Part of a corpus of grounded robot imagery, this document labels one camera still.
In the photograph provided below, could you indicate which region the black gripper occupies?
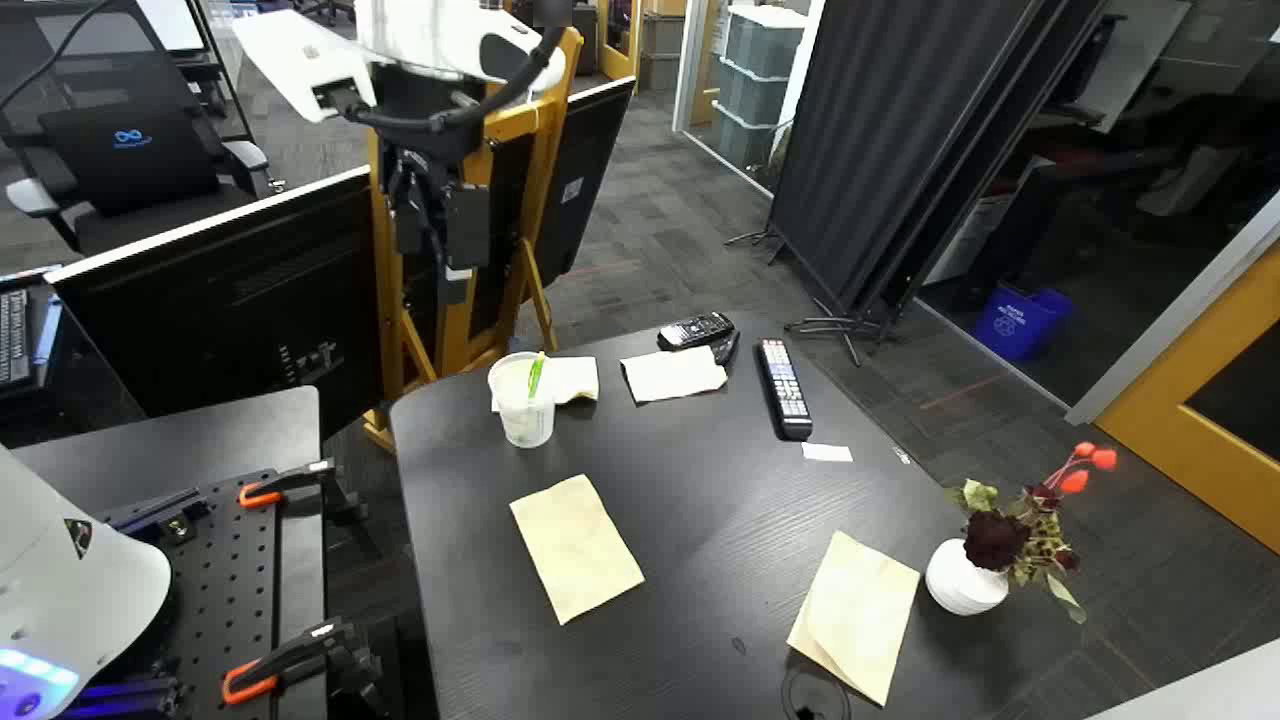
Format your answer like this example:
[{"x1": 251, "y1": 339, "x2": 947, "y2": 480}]
[{"x1": 371, "y1": 61, "x2": 495, "y2": 314}]

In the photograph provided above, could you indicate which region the clear plastic cup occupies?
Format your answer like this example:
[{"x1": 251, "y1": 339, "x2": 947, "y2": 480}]
[{"x1": 484, "y1": 348, "x2": 559, "y2": 452}]

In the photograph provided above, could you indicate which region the black desk divider panel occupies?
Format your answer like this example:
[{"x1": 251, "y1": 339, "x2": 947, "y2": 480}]
[
  {"x1": 528, "y1": 72, "x2": 638, "y2": 291},
  {"x1": 44, "y1": 164, "x2": 390, "y2": 450}
]

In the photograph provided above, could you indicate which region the beige paper napkin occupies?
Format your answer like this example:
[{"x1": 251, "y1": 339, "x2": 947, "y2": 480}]
[
  {"x1": 504, "y1": 474, "x2": 651, "y2": 627},
  {"x1": 783, "y1": 529, "x2": 923, "y2": 711},
  {"x1": 616, "y1": 344, "x2": 732, "y2": 410},
  {"x1": 489, "y1": 352, "x2": 602, "y2": 415}
]

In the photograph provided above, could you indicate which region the wide black remote control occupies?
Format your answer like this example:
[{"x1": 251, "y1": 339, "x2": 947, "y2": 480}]
[{"x1": 651, "y1": 307, "x2": 741, "y2": 352}]

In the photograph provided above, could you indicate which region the black office chair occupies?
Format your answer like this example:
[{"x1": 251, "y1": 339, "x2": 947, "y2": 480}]
[{"x1": 0, "y1": 0, "x2": 280, "y2": 260}]

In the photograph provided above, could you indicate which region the grey plastic drawer tower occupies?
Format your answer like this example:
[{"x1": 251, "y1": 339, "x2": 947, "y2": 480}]
[{"x1": 704, "y1": 0, "x2": 812, "y2": 173}]

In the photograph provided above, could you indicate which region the long black remote control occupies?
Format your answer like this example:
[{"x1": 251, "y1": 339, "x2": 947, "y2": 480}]
[{"x1": 752, "y1": 336, "x2": 817, "y2": 445}]

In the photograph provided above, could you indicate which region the black perforated breadboard plate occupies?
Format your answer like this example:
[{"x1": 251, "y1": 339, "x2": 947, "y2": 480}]
[{"x1": 99, "y1": 474, "x2": 331, "y2": 720}]

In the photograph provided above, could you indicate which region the black computer keyboard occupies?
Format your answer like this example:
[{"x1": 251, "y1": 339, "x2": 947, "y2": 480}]
[{"x1": 0, "y1": 280, "x2": 63, "y2": 393}]

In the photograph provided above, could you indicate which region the black curtain on stand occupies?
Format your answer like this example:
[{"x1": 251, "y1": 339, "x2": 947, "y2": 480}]
[{"x1": 725, "y1": 0, "x2": 1110, "y2": 370}]

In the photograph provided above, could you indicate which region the blue recycling bin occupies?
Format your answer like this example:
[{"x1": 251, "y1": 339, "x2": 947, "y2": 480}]
[{"x1": 969, "y1": 280, "x2": 1078, "y2": 370}]

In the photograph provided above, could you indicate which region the round white vase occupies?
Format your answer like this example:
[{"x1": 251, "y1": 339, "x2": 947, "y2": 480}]
[{"x1": 919, "y1": 538, "x2": 1014, "y2": 622}]

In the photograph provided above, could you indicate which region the dark red flower bouquet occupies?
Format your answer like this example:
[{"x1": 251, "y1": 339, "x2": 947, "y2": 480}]
[{"x1": 947, "y1": 437, "x2": 1124, "y2": 627}]

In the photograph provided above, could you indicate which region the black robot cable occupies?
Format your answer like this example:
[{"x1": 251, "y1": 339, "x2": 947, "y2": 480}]
[{"x1": 343, "y1": 0, "x2": 582, "y2": 139}]

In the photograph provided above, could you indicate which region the white wrist mount plate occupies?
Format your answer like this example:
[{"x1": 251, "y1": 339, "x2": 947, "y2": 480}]
[{"x1": 226, "y1": 7, "x2": 379, "y2": 129}]

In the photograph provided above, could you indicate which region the orange handled black clamp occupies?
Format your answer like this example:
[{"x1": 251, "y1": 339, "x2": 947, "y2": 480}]
[
  {"x1": 215, "y1": 617, "x2": 390, "y2": 711},
  {"x1": 232, "y1": 455, "x2": 367, "y2": 521}
]

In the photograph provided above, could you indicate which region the round table cable grommet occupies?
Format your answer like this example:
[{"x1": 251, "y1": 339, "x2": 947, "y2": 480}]
[{"x1": 776, "y1": 665, "x2": 860, "y2": 720}]

